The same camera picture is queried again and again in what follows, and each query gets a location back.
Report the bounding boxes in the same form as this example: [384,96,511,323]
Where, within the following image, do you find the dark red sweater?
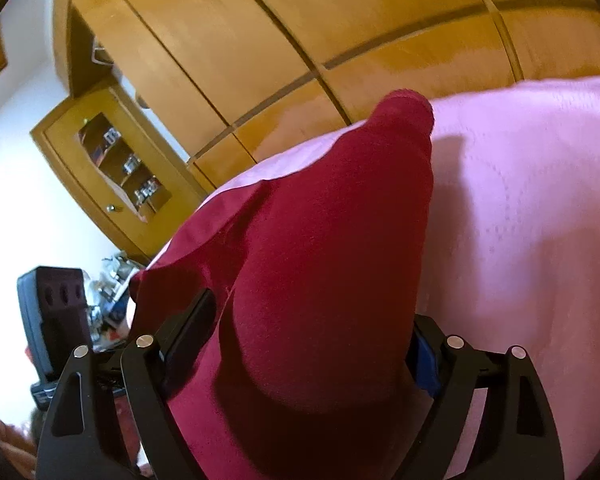
[132,90,433,479]

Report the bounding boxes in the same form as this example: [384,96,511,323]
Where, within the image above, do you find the left hand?
[0,420,37,479]

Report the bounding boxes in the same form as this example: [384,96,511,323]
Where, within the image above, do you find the pink bed sheet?
[197,78,600,479]

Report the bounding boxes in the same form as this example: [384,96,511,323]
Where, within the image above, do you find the wooden headboard panels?
[54,0,600,184]

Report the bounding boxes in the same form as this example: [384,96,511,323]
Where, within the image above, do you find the wooden wall cabinet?
[32,82,207,263]

